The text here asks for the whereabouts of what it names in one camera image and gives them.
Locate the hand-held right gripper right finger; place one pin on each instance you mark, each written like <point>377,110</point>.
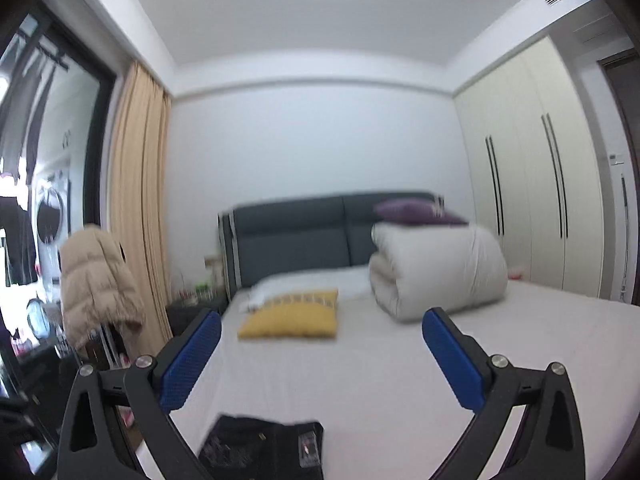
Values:
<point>452,360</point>

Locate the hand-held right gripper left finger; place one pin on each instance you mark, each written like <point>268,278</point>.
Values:
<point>190,360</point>

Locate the dark denim pants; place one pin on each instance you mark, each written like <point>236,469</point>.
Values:
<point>260,447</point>

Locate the dark nightstand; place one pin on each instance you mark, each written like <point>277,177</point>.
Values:
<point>195,315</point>

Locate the white folded duvet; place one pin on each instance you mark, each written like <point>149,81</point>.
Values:
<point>435,270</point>

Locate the bed with white sheet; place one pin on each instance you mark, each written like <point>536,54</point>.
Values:
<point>350,375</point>

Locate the yellow pillow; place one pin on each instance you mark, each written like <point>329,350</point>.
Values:
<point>295,317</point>

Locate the beige puffer jacket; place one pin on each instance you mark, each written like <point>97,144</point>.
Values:
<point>97,285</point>

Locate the white pillow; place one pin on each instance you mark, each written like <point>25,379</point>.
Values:
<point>310,285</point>

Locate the purple pillow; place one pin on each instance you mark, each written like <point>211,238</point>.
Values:
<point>415,211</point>

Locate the grey padded headboard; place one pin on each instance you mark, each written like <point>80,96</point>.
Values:
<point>300,235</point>

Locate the beige curtain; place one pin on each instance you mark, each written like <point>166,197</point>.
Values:
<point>140,200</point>

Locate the cream wardrobe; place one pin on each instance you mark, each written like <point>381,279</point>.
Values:
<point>530,170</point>

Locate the dark hanging clothes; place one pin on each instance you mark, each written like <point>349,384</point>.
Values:
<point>17,240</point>

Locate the black framed glass door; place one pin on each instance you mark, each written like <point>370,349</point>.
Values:
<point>50,170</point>

